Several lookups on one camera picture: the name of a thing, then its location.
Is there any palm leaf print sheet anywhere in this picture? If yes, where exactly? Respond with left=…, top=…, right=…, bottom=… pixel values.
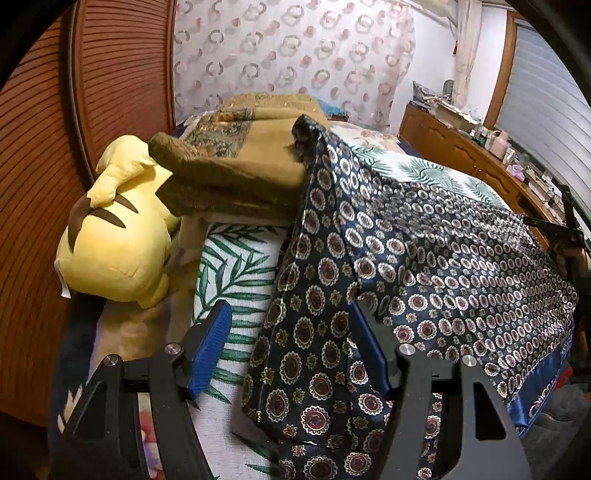
left=191, top=141, right=520, bottom=480

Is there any person's dark clothing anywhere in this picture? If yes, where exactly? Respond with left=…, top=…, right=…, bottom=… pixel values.
left=522, top=383, right=587, bottom=480

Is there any beige drape curtain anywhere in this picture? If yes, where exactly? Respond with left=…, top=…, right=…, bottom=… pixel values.
left=451, top=0, right=483, bottom=109

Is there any navy ring-patterned satin shirt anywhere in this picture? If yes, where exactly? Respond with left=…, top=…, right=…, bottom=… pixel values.
left=231, top=114, right=580, bottom=480

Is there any floral blanket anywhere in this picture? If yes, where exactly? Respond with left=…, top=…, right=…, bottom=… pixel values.
left=323, top=120, right=402, bottom=148

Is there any grey window blind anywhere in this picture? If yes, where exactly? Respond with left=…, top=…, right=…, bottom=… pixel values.
left=496, top=21, right=591, bottom=195

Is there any dark patterned cloth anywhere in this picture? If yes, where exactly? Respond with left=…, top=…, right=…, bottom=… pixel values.
left=48, top=295, right=109, bottom=444

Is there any yellow plush toy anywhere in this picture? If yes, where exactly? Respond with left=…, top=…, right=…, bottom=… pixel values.
left=55, top=135, right=183, bottom=309

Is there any open cardboard box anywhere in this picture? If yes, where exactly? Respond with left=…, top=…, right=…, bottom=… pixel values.
left=434, top=102, right=481, bottom=130

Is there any pink thermos bottle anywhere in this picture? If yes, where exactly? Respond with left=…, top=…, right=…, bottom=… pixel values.
left=490, top=130, right=511, bottom=158

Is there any wooden sideboard cabinet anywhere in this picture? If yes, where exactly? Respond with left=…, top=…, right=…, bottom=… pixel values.
left=399, top=104, right=561, bottom=224

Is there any wooden louvred wardrobe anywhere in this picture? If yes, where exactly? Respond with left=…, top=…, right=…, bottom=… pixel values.
left=0, top=0, right=178, bottom=416

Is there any sheer ring-patterned curtain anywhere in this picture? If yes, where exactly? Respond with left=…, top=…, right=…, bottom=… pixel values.
left=173, top=0, right=416, bottom=134

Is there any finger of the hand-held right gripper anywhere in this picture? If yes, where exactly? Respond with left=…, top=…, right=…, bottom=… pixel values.
left=523, top=215, right=583, bottom=241
left=555, top=183, right=580, bottom=232

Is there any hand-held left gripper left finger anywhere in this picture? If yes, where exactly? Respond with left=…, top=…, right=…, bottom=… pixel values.
left=48, top=299, right=233, bottom=480

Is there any brown gold folded blanket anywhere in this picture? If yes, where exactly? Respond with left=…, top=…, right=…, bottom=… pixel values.
left=148, top=91, right=331, bottom=227

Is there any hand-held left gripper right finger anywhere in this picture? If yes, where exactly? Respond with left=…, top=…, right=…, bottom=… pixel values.
left=348, top=301, right=532, bottom=480

